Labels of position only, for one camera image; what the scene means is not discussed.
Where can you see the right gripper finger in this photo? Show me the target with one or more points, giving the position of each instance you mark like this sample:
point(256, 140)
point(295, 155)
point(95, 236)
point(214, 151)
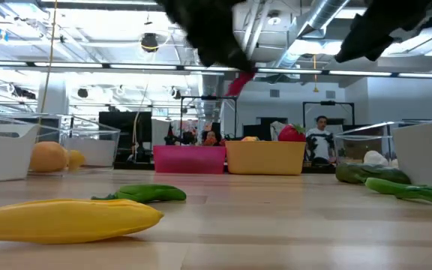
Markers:
point(362, 41)
point(379, 51)

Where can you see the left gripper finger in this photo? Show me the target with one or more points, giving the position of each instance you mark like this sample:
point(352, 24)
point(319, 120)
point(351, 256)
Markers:
point(212, 52)
point(236, 48)

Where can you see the red toy chili pepper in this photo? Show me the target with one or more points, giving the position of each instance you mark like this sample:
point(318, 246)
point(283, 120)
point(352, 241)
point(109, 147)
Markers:
point(238, 84)

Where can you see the dark green toy cucumber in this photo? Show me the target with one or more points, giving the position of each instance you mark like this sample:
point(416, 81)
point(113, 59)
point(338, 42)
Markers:
point(369, 174)

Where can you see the green toy bok choy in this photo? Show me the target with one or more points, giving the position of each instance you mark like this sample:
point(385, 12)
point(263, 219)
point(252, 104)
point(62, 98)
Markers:
point(426, 193)

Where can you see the green toy chili pepper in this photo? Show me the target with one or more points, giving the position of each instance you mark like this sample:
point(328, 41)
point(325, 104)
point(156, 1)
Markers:
point(148, 193)

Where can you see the yellow toy lemon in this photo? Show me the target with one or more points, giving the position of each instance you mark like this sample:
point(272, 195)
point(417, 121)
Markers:
point(76, 160)

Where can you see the orange toy fruit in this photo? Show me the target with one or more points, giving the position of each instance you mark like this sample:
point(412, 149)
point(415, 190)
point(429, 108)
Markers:
point(49, 156)

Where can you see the yellow squash toy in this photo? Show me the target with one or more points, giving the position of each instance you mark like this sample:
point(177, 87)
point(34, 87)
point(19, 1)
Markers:
point(66, 221)

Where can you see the round ceiling fixture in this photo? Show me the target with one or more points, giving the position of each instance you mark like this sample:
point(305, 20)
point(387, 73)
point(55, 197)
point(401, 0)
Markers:
point(274, 19)

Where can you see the white floral curtain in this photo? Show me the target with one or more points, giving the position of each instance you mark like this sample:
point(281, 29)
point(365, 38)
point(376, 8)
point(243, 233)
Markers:
point(193, 125)

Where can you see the black monitor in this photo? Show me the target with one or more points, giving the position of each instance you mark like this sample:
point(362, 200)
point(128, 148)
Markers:
point(257, 129)

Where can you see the person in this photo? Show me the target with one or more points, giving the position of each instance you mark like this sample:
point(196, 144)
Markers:
point(210, 138)
point(321, 131)

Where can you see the white bag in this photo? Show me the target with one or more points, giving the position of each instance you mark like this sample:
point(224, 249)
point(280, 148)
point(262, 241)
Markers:
point(275, 129)

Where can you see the clear plastic bin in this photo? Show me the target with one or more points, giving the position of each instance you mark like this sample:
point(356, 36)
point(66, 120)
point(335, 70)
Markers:
point(347, 146)
point(96, 146)

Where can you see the pink plastic basket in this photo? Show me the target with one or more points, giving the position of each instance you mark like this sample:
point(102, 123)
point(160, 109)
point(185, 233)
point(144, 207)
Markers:
point(189, 159)

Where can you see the white plastic bin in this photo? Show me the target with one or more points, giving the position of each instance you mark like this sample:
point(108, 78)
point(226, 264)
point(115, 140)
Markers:
point(2, 157)
point(429, 150)

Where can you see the yellow plastic basket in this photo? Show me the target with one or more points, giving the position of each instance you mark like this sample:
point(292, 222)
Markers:
point(264, 157)

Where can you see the black background equipment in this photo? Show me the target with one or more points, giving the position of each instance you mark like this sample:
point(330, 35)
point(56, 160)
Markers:
point(311, 146)

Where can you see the black cabinet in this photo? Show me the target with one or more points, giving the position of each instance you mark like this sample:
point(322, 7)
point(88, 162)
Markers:
point(126, 131)

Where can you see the black round dome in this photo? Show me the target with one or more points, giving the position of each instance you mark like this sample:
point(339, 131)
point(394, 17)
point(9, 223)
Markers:
point(83, 93)

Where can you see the overhead light bar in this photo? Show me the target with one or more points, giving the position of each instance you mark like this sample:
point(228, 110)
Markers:
point(69, 65)

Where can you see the silver spiral ventilation duct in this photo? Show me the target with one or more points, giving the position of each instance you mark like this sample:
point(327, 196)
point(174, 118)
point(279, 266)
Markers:
point(209, 90)

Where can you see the black overhead camera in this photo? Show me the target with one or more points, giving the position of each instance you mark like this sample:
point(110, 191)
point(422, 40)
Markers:
point(149, 41)

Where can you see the black frame stand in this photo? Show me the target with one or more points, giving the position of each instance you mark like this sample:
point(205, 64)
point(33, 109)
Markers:
point(328, 102)

